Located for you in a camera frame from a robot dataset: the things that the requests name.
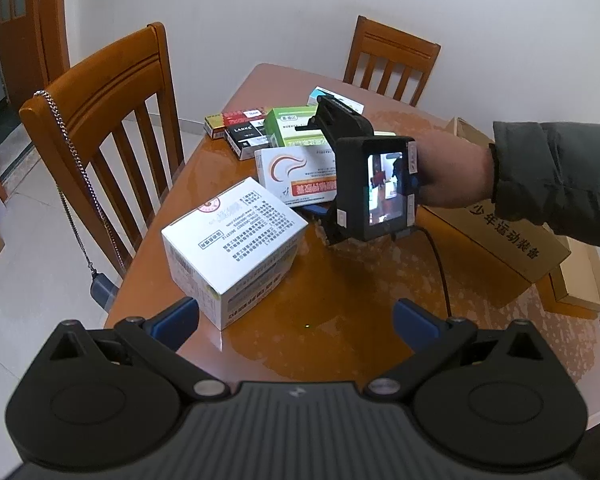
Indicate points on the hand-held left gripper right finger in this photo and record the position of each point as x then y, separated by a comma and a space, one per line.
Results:
417, 322

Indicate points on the white box with red band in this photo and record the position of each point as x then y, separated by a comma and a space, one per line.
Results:
290, 175

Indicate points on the red and gold box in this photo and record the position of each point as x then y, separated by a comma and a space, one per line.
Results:
240, 116

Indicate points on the shallow cardboard tray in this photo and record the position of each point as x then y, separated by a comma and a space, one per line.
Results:
580, 280

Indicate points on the large white medicine box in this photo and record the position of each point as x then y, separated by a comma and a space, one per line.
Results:
230, 240

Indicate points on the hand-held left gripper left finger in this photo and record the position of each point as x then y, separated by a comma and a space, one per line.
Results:
172, 322

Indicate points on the white teal medicine box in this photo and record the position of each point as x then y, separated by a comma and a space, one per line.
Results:
337, 91

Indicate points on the brown wooden door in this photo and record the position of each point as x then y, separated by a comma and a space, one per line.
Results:
30, 35

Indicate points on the person's right forearm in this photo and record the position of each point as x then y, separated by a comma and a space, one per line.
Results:
555, 175

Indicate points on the black marker pen box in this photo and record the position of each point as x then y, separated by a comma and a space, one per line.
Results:
245, 137

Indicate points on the green box with bear print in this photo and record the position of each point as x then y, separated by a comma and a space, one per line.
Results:
290, 125

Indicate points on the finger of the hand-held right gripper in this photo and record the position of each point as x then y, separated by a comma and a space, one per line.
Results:
315, 127
320, 207

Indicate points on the person's right hand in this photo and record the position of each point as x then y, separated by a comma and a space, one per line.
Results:
455, 170

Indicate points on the brown cardboard box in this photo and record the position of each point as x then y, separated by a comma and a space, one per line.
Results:
505, 245

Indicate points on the dark blue pouch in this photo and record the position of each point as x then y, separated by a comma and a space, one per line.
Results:
102, 290

